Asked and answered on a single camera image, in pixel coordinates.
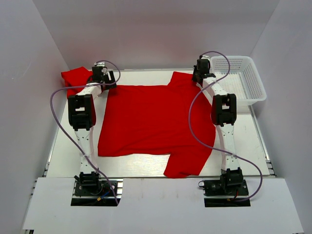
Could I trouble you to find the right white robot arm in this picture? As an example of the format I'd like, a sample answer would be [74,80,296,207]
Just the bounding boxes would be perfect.
[192,56,243,195]

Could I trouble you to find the folded red t shirt stack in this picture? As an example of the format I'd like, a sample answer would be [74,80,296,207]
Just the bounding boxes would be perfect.
[61,67,93,87]

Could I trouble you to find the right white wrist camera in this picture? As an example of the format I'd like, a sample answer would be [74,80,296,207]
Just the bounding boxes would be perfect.
[199,55,210,60]

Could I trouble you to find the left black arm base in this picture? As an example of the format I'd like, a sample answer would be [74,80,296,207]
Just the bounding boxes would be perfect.
[71,172,123,207]

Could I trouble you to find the white plastic basket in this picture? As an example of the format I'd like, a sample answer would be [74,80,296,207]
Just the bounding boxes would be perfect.
[210,56,267,108]

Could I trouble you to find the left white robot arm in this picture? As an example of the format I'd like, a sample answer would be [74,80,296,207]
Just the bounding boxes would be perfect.
[62,62,117,195]

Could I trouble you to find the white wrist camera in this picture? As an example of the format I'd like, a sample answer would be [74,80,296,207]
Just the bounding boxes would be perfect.
[94,61,107,69]
[199,55,210,60]

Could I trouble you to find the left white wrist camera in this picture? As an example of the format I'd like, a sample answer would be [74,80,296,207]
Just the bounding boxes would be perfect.
[94,61,107,69]

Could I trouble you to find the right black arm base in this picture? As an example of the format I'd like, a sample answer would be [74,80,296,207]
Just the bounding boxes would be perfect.
[198,168,251,208]

